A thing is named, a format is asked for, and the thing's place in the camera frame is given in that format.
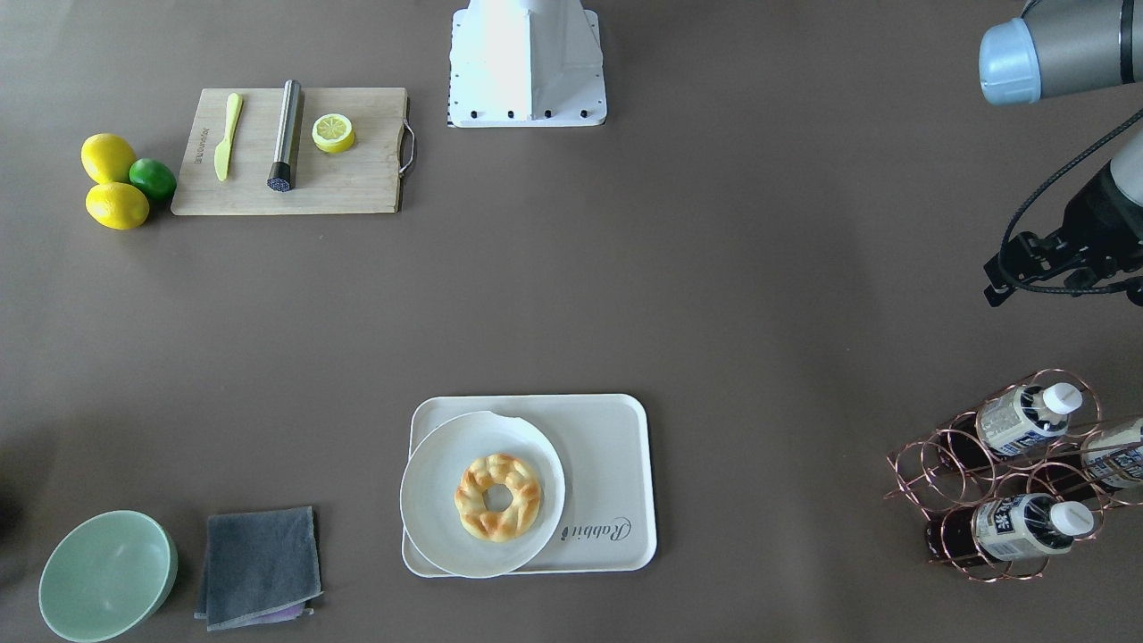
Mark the yellow lemon lower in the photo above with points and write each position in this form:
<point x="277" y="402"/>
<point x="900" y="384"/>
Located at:
<point x="118" y="206"/>

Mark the white plate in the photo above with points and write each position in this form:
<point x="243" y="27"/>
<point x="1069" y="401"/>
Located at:
<point x="432" y="475"/>

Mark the steel muddler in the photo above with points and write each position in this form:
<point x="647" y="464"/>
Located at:
<point x="282" y="172"/>

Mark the wooden cutting board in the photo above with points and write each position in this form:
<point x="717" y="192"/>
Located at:
<point x="361" y="180"/>

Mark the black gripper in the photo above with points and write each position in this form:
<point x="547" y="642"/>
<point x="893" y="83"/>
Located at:
<point x="1097" y="214"/>

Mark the green lime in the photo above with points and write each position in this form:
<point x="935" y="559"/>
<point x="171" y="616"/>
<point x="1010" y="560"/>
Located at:
<point x="155" y="179"/>

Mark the tea bottle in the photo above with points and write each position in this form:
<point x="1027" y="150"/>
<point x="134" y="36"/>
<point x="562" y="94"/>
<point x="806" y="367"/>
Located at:
<point x="1025" y="526"/>
<point x="1025" y="417"/>
<point x="1109" y="461"/>

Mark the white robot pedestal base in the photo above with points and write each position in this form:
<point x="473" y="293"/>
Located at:
<point x="526" y="64"/>

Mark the half lemon slice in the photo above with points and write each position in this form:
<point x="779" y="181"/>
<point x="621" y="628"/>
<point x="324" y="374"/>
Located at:
<point x="333" y="133"/>

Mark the grey folded cloth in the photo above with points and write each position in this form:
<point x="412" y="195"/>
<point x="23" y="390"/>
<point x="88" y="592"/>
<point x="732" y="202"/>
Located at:
<point x="259" y="567"/>

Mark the yellow lemon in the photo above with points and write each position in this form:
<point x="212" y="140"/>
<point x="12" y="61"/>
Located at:
<point x="107" y="158"/>
<point x="118" y="206"/>

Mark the yellow lemon upper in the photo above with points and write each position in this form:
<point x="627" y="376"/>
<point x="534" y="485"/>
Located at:
<point x="107" y="158"/>

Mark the glazed twisted donut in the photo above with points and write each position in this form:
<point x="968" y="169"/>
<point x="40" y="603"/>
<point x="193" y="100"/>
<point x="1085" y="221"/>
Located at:
<point x="498" y="498"/>

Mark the mint green bowl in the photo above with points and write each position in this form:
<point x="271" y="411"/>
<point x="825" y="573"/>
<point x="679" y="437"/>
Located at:
<point x="108" y="575"/>

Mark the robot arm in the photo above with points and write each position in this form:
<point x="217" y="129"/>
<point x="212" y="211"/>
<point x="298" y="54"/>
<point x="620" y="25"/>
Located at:
<point x="1058" y="48"/>

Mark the copper wire bottle rack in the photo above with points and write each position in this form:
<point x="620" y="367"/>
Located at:
<point x="1020" y="477"/>

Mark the cream serving tray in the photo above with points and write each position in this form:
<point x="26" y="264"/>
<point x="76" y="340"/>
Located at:
<point x="608" y="518"/>

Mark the yellow plastic knife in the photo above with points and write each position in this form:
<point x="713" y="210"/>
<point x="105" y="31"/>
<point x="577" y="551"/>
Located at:
<point x="222" y="152"/>

